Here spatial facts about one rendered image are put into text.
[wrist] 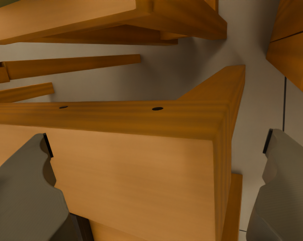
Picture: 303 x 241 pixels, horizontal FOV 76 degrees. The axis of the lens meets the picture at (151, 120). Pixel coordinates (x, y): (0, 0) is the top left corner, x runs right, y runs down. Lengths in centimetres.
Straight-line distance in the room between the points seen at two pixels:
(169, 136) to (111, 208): 14
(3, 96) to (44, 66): 89
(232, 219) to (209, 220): 76
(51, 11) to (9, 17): 9
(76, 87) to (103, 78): 29
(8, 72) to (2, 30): 27
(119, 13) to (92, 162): 17
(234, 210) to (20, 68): 97
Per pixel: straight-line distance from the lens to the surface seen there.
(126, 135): 20
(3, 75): 65
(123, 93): 130
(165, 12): 31
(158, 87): 117
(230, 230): 93
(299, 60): 34
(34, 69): 70
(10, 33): 39
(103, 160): 23
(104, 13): 25
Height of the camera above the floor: 105
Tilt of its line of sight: 57 degrees down
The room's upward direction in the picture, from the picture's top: 125 degrees counter-clockwise
